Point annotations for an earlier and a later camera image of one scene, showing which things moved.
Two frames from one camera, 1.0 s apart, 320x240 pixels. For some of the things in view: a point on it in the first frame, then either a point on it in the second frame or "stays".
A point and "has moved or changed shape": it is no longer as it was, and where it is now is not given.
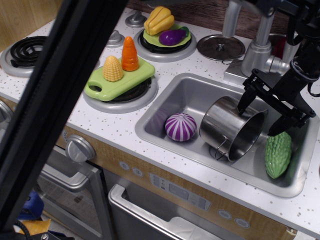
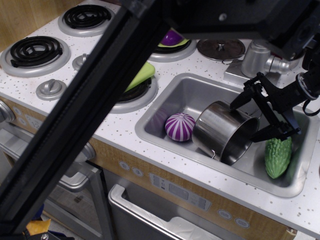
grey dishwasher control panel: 179,192 stays
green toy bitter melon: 277,154 stays
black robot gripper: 282,91 → 276,103
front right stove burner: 137,98 stays
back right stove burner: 159,54 stays
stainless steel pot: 221,120 has moved or changed shape
